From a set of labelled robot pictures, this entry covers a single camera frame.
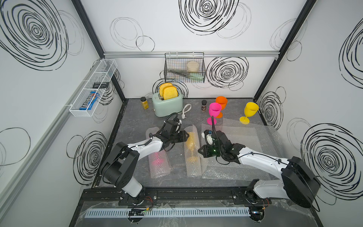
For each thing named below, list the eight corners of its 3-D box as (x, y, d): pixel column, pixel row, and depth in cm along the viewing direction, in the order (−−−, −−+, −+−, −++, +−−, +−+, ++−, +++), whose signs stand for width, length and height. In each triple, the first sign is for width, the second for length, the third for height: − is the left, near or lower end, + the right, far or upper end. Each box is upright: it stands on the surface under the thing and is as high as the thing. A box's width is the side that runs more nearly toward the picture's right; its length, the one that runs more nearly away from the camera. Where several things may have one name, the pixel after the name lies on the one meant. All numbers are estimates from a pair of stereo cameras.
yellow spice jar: (145, 110, 115) (142, 101, 107) (143, 106, 118) (140, 97, 110) (149, 108, 116) (147, 100, 108) (147, 104, 119) (144, 96, 111)
